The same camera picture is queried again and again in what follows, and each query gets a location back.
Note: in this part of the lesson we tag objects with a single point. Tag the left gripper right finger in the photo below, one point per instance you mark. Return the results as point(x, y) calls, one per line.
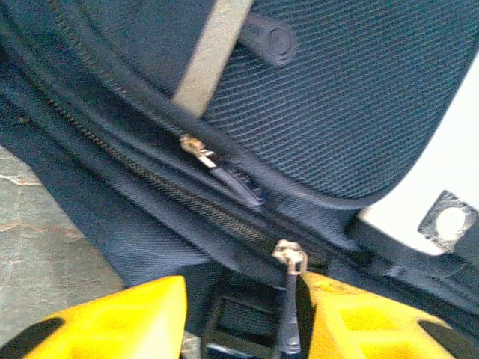
point(359, 329)

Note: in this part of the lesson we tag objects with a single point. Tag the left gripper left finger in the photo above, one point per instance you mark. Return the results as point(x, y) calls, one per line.
point(123, 321)

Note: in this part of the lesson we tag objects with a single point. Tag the navy blue backpack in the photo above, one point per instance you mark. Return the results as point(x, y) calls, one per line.
point(337, 112)

